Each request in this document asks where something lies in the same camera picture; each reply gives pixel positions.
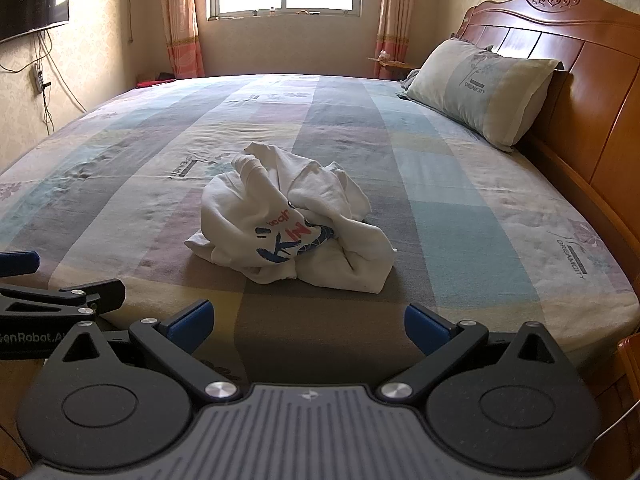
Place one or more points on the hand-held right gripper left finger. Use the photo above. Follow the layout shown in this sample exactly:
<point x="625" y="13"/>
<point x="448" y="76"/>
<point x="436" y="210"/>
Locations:
<point x="192" y="325"/>

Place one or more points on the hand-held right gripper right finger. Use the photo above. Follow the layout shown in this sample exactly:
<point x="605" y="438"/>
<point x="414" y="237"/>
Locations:
<point x="425" y="327"/>

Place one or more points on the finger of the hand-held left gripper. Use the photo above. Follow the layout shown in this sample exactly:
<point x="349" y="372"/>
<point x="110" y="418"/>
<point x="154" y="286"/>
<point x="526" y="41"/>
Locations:
<point x="17" y="264"/>
<point x="60" y="300"/>

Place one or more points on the white printed sweatshirt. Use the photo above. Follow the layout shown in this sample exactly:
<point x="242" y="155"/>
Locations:
<point x="280" y="220"/>

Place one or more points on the wooden nightstand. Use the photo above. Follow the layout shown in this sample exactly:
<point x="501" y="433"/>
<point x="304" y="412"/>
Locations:
<point x="625" y="385"/>

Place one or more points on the pastel patchwork bedsheet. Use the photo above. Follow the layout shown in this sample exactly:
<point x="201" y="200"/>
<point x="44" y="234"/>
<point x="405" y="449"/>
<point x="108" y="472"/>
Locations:
<point x="350" y="125"/>

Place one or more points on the red cloth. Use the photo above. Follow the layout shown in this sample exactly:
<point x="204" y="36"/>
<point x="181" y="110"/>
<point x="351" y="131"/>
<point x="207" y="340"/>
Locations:
<point x="152" y="81"/>

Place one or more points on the pale printed pillow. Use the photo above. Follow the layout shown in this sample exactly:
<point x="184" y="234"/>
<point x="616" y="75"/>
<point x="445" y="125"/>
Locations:
<point x="480" y="90"/>

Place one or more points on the grey cloth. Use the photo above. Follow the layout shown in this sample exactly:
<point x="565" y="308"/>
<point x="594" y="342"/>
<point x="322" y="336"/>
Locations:
<point x="410" y="80"/>

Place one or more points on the wooden side table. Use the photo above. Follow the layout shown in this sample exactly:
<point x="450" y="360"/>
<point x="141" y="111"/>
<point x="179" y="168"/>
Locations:
<point x="390" y="62"/>

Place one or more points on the wooden bed headboard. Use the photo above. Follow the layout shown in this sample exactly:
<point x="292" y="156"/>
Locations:
<point x="590" y="85"/>

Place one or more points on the orange checked curtain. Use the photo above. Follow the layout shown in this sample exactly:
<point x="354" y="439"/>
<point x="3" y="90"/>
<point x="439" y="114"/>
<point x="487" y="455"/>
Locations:
<point x="182" y="15"/>
<point x="394" y="15"/>

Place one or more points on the wall power strip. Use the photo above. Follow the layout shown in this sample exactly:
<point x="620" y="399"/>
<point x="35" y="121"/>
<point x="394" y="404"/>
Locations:
<point x="38" y="78"/>

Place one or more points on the wall television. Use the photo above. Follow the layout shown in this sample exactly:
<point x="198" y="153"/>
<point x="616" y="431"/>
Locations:
<point x="30" y="5"/>

